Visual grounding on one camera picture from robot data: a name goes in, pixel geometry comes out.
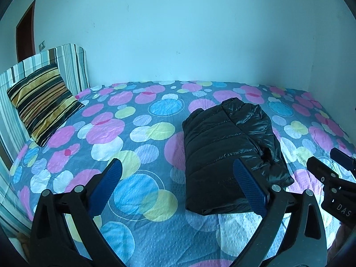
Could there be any brown door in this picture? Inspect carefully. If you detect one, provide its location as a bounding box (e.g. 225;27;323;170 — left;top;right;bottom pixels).
16;0;36;63

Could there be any bed with dotted bedsheet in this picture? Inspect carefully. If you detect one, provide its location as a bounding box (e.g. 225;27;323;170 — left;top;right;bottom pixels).
8;80;348;267

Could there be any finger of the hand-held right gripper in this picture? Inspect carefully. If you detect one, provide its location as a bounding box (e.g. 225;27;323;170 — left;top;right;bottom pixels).
307;156;339;184
331;148;356;173

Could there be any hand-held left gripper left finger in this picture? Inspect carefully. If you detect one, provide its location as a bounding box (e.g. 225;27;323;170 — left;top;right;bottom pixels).
30;158;129;267

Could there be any striped yellow black pillow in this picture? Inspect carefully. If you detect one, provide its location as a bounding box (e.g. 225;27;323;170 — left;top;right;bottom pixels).
7;63;85;147

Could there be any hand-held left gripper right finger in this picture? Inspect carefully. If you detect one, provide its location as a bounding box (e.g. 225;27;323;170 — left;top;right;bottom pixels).
225;158;328;267

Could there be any striped headboard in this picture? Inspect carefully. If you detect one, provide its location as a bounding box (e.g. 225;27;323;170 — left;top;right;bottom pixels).
0;43;90;230

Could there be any black puffer jacket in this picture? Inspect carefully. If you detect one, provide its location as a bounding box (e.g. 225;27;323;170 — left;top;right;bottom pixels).
182;97;295;216

